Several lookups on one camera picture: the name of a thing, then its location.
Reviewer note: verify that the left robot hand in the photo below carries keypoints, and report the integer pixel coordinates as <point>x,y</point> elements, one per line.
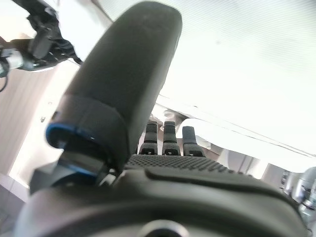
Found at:
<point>123,74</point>

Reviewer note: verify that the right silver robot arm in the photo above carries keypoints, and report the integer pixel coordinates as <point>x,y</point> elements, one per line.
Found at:
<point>14,59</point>

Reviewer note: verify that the bed with beige cover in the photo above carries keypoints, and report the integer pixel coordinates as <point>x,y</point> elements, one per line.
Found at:
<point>234,49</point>

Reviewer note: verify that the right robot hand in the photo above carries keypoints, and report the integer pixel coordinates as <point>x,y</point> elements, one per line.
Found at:
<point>44,32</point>

